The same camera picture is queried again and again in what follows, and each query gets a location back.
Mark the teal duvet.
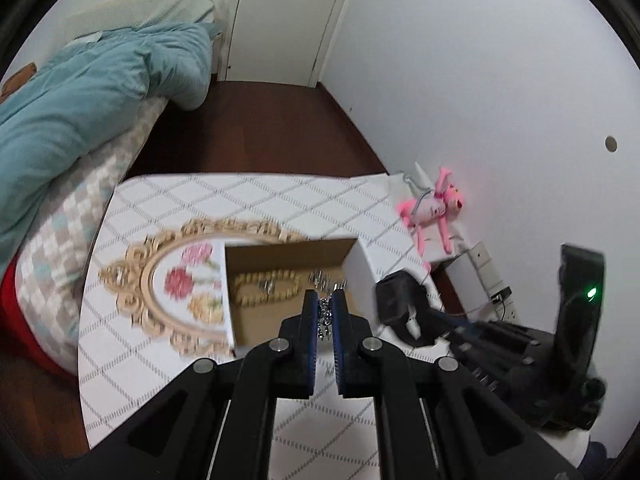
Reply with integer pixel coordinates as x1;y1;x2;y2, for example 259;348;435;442
0;21;215;266

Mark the cardboard jewelry box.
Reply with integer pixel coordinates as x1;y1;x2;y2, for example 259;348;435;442
216;238;383;350

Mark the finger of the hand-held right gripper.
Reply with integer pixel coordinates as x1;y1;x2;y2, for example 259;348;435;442
375;270;451;349

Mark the pink plush toy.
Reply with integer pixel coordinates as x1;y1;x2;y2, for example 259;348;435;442
396;166;466;272

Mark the wooden bead bracelet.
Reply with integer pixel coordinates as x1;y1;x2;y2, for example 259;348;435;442
233;270;303;309

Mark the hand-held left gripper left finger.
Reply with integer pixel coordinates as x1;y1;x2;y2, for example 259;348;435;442
70;290;321;480

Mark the ornate gold frame flower embroidery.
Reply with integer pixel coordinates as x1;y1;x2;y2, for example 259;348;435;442
99;218;303;358

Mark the checked bed sheet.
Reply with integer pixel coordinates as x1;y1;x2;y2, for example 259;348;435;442
14;96;169;376

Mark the white diamond-pattern tablecloth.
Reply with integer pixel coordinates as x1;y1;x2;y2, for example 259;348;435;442
77;172;591;480

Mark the white power strip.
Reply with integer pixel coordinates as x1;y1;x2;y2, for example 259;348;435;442
468;240;522;324

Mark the red bed base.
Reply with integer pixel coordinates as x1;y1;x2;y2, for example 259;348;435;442
0;255;76;379

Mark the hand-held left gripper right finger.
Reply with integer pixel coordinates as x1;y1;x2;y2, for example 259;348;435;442
332;288;587;480

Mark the white pillow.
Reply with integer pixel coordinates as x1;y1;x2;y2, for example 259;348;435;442
64;0;232;44

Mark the white door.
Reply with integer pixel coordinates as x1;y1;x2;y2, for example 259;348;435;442
224;0;355;86

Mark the silver chain necklace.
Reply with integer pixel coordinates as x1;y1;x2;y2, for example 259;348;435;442
317;295;337;343

